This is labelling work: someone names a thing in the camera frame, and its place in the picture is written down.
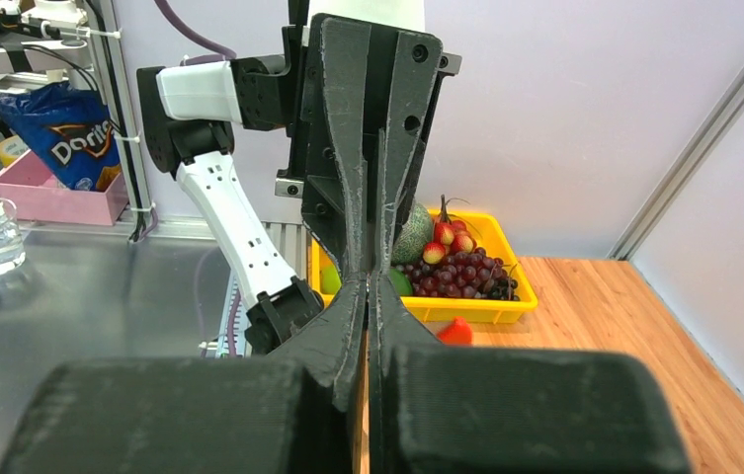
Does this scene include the blue Doritos chip bag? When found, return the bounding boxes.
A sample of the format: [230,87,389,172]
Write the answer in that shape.
[0,81,121,192]

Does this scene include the pink plastic box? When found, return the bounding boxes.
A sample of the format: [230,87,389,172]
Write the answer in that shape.
[0,151,128,226]

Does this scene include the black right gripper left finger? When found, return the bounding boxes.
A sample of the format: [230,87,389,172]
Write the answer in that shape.
[0,273,368,473]

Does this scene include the small red peaches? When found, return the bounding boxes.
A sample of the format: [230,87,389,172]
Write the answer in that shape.
[421,219,477,265]

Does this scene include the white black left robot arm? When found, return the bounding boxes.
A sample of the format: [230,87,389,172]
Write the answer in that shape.
[136,1,461,355]

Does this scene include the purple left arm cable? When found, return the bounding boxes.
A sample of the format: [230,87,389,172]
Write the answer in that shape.
[151,0,238,67]

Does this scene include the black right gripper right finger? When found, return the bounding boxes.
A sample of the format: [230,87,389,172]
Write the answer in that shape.
[369,275,692,473]

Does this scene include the purple grape bunch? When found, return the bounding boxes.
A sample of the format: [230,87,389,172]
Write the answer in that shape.
[391,247,522,301]

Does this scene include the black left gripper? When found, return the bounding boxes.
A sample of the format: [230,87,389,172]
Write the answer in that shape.
[230,13,463,277]

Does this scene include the green melon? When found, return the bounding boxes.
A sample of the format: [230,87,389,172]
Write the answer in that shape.
[391,201,435,265]

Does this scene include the yellow plastic tray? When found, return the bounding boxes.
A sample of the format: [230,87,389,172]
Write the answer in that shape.
[308,208,539,325]

